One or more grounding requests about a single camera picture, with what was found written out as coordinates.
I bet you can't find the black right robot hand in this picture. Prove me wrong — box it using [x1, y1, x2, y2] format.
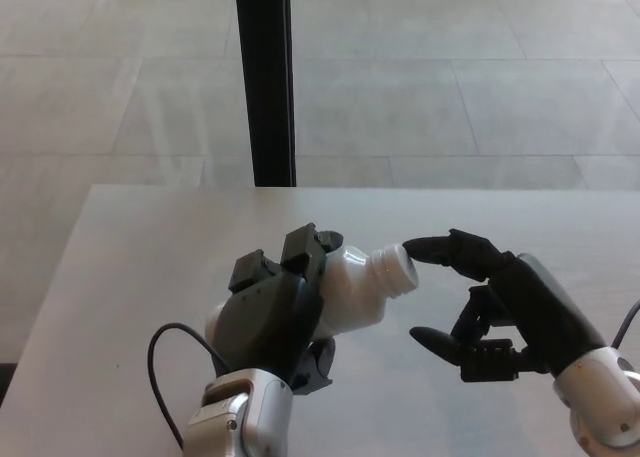
[402, 228, 609, 383]

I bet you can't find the white plastic bottle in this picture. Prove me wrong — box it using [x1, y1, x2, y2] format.
[204, 243, 420, 348]

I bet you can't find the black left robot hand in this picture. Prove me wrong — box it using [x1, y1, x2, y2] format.
[215, 221, 346, 396]

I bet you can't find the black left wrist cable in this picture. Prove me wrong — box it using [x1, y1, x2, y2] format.
[147, 322, 234, 451]

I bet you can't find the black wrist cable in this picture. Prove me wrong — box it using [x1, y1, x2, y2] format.
[147, 322, 234, 451]
[610, 299, 640, 351]

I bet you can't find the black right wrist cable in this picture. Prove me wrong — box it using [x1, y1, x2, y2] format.
[610, 299, 640, 351]

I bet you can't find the black vertical window post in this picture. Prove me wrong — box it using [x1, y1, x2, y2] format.
[233, 0, 298, 188]

